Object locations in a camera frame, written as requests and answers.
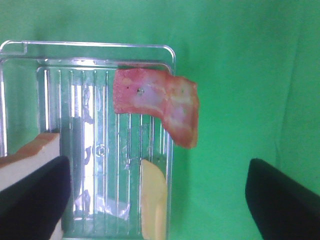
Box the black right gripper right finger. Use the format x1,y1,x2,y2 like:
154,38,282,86
245,158,320,240

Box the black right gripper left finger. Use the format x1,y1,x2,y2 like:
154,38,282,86
0,156,71,240

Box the bacon strip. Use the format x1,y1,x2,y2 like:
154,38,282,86
113,68,200,149

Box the right bread slice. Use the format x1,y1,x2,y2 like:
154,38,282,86
0,133,63,240

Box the right clear plastic tray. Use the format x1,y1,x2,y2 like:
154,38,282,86
0,40,176,240

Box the yellow cheese slice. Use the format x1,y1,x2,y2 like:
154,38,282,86
141,159,168,240

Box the green tablecloth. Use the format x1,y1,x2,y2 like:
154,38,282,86
0,0,320,240

